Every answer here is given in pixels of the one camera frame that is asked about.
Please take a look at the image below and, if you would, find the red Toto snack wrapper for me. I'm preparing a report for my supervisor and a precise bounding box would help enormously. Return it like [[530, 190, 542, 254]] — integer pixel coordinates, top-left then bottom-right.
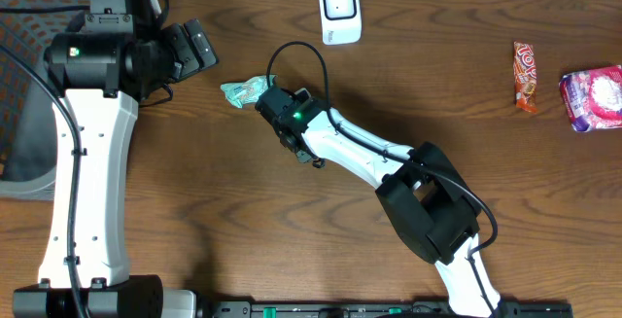
[[513, 42, 537, 113]]

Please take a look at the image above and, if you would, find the mint green packet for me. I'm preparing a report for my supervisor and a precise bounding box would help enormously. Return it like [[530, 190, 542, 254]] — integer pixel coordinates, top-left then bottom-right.
[[220, 75, 276, 109]]

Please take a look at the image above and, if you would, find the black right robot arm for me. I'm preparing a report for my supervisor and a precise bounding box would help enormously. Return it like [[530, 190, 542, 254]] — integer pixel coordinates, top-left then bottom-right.
[[255, 86, 501, 317]]

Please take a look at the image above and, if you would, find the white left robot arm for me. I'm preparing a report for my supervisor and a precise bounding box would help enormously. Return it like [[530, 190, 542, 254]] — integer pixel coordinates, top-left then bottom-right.
[[13, 0, 218, 318]]

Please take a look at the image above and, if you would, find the dark grey plastic basket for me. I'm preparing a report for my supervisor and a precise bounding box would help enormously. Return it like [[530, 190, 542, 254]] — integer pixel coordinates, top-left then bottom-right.
[[1, 0, 89, 200]]

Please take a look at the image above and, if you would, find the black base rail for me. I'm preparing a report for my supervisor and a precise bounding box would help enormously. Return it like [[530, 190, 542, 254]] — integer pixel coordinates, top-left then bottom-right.
[[194, 300, 574, 318]]

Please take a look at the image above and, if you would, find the purple Carefree pad pack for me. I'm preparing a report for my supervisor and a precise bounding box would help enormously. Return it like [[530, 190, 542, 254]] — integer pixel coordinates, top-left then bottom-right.
[[559, 65, 621, 132]]

